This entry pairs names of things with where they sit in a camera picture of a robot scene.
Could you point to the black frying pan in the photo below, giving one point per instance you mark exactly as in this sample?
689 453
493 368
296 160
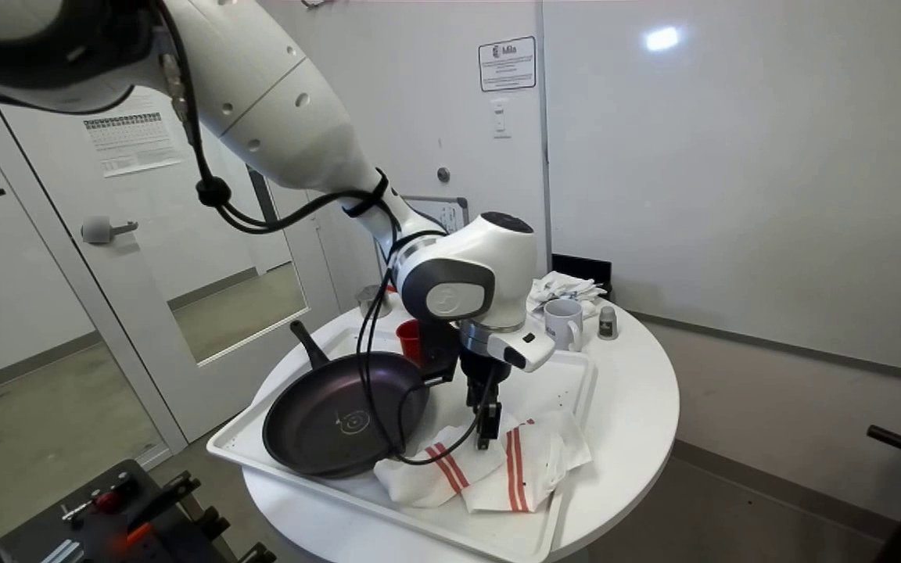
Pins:
326 416

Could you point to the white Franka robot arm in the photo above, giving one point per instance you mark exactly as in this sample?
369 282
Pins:
264 95

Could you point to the white mug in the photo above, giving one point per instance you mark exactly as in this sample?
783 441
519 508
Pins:
563 326

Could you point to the black wall box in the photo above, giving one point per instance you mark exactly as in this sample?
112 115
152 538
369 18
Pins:
578 273

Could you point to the white paper door notice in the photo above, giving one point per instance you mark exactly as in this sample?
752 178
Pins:
133 142

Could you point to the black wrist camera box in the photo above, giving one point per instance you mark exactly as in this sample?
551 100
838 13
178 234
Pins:
438 351

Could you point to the round grey wall knob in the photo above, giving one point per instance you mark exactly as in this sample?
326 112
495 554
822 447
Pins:
443 175

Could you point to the white plastic tray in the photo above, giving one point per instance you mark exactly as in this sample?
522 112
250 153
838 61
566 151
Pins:
546 379

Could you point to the small dark gadget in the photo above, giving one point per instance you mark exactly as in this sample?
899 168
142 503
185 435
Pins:
608 321

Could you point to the black tool cart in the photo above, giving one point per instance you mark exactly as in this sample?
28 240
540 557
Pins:
64 536

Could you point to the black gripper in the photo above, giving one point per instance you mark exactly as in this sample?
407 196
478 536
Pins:
487 379

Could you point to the white towel red stripes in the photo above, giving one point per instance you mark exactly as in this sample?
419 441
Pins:
549 456
419 480

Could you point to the white door with window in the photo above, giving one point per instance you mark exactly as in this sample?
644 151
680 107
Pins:
148 333

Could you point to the white wall sign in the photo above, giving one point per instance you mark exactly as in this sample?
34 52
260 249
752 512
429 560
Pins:
507 62

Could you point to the large wall whiteboard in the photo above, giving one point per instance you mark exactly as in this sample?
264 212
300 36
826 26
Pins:
763 175

